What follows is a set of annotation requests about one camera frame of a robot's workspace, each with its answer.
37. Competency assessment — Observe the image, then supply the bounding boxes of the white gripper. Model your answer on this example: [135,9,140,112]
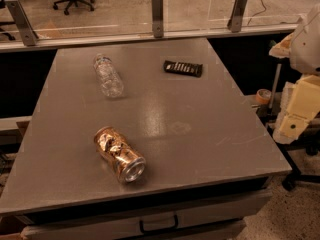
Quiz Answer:
[272,75,320,144]

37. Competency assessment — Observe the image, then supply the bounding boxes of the clear plastic water bottle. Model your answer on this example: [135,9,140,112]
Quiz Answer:
[93,54,124,98]

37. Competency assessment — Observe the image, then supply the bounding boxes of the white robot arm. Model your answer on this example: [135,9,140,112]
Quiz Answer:
[269,4,320,144]

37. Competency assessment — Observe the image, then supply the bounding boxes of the roll of tan tape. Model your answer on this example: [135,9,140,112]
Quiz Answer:
[256,89,271,105]

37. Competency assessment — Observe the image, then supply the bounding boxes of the grey table drawer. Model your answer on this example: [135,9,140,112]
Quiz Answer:
[21,189,271,240]

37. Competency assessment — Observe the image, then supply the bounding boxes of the crushed gold soda can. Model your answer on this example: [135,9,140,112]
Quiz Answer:
[94,127,146,184]

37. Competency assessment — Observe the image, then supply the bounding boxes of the green handled pole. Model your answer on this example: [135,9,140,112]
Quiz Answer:
[268,40,282,114]

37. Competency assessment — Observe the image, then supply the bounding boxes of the right metal rail bracket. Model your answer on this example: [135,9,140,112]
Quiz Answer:
[227,0,248,33]

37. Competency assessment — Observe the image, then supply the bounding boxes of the black floor cable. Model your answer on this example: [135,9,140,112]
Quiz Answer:
[246,0,268,26]

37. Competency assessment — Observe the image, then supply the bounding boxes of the black drawer handle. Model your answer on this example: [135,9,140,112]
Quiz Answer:
[139,215,179,235]

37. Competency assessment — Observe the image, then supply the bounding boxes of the metal guard rail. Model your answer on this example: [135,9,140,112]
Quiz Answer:
[0,23,297,53]

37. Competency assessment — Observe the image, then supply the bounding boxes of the left metal rail bracket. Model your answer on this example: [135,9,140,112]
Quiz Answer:
[5,0,38,46]

